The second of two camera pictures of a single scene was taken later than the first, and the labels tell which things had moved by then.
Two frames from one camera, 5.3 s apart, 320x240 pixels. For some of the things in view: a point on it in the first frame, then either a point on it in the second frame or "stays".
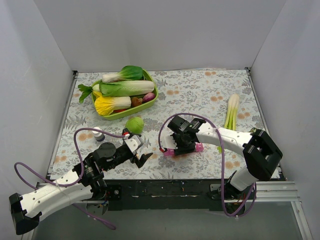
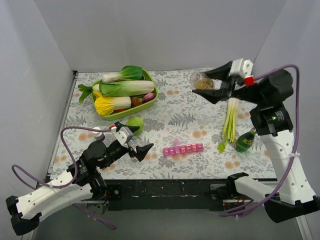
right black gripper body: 183,150 → 231,84
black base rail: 195,195 stays
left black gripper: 135,157 → 130,146
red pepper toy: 119,110 stays
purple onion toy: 148,97 stays
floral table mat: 199,93 stays
